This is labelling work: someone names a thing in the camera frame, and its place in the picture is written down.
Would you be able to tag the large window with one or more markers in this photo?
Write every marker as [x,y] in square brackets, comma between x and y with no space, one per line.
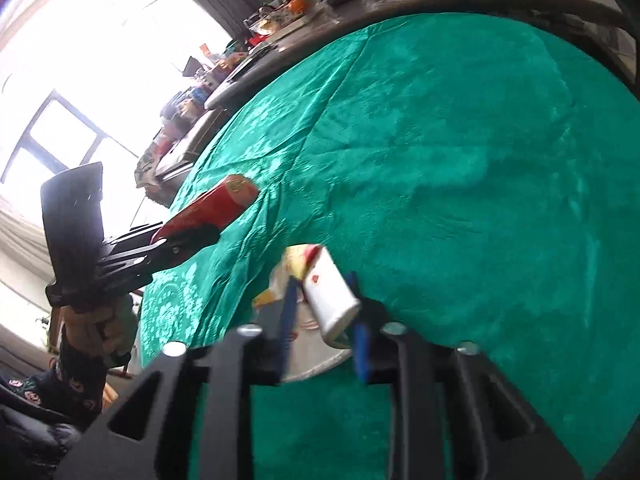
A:
[75,85]

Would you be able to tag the white round container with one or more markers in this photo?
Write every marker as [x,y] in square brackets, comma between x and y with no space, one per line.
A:
[320,360]

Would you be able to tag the red gift box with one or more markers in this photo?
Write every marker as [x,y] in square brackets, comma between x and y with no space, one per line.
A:
[257,39]

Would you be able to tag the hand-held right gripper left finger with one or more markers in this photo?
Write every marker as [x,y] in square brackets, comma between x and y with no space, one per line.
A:
[289,320]

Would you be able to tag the red packet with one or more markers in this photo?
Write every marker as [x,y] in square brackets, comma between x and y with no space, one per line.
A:
[215,205]

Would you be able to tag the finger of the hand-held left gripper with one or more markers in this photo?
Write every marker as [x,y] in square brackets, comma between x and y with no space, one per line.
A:
[190,247]

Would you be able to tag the person's dark clothing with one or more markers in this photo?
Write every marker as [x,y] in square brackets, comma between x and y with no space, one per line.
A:
[30,435]

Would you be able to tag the orange fruit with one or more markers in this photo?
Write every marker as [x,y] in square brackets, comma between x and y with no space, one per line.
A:
[296,6]

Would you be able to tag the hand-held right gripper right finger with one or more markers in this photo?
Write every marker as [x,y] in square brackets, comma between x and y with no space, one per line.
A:
[360,350]

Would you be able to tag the green patterned tablecloth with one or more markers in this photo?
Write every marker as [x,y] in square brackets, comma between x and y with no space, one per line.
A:
[425,160]

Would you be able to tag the yellow white wrapper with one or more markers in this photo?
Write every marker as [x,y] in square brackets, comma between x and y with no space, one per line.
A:
[295,260]

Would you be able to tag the person's left hand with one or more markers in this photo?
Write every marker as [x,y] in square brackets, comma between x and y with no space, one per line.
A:
[85,327]

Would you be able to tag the dark wooden coffee table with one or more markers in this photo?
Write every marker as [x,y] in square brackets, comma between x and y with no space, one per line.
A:
[450,0]

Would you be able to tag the glass fruit bowl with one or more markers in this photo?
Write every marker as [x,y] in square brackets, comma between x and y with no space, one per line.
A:
[277,17]

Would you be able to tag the floral fringed blanket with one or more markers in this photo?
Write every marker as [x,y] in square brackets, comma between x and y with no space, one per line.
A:
[150,170]

